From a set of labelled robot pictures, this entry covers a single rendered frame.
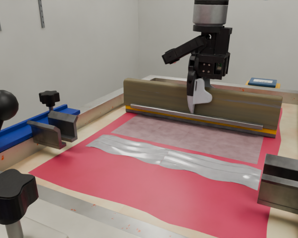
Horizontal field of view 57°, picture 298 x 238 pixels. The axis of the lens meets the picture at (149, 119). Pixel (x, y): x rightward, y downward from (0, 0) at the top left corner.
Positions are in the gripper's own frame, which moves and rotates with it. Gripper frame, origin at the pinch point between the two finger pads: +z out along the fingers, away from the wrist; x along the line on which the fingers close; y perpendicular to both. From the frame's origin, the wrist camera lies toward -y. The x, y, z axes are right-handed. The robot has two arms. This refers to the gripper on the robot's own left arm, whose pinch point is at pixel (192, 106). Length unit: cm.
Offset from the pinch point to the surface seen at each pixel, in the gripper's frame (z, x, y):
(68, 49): 24, 176, -198
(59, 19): -8, 168, -199
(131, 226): 0.8, -43.4, 6.2
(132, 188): 4.7, -32.3, 0.1
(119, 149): 4.5, -22.3, -8.6
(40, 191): 1.2, -43.1, -9.1
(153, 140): 4.9, -14.0, -4.7
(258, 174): 4.1, -18.6, 18.7
